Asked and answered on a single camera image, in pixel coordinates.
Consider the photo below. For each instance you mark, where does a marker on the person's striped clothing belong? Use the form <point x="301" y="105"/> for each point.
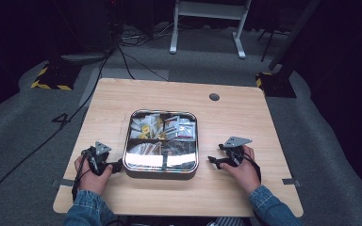
<point x="226" y="222"/>

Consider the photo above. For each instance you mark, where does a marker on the black yellow striped stand base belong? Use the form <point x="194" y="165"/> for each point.
<point x="276" y="86"/>
<point x="55" y="78"/>

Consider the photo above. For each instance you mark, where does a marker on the person's left hand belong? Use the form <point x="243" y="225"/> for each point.
<point x="91" y="183"/>

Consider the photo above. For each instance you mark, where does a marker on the pile of white yellow sachets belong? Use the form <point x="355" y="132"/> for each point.
<point x="146" y="127"/>

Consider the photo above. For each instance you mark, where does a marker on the person's right hand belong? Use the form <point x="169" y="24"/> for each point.
<point x="246" y="174"/>

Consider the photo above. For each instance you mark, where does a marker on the black slanted pole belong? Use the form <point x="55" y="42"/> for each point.
<point x="290" y="37"/>

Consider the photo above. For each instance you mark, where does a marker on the grey table grommet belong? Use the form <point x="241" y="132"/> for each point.
<point x="214" y="97"/>

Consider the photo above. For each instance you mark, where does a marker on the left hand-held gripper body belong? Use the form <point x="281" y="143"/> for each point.
<point x="98" y="157"/>

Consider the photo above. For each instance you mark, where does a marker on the pile of white grey sachets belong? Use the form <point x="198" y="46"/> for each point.
<point x="182" y="128"/>

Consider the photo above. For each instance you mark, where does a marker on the white metal stand frame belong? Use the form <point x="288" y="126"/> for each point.
<point x="210" y="11"/>

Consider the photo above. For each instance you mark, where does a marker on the clear lid with metal rim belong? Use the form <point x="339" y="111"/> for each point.
<point x="144" y="161"/>

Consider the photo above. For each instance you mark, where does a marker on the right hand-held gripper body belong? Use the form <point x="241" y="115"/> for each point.
<point x="236" y="142"/>

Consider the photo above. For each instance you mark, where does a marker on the pile of white brown sachets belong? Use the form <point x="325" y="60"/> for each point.
<point x="147" y="148"/>

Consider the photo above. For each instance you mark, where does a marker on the grey tape strip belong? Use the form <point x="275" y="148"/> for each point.
<point x="290" y="181"/>
<point x="63" y="183"/>

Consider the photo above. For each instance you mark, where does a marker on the pile of dark packets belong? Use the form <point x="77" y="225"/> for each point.
<point x="182" y="147"/>

